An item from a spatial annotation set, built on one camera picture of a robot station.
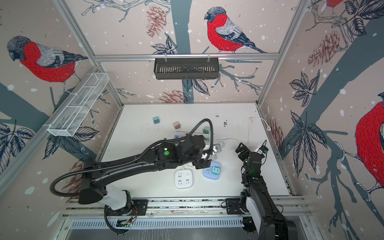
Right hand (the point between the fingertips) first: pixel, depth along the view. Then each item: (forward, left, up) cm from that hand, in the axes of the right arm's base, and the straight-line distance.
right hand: (244, 148), depth 85 cm
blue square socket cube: (-13, +22, -5) cm, 26 cm away
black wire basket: (+51, +37, +21) cm, 67 cm away
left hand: (-10, +22, +18) cm, 30 cm away
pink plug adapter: (+20, +44, -5) cm, 49 cm away
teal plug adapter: (+25, +61, -5) cm, 66 cm away
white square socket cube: (-17, +35, -5) cm, 39 cm away
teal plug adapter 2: (-13, +17, -2) cm, 22 cm away
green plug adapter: (+18, +22, -6) cm, 29 cm away
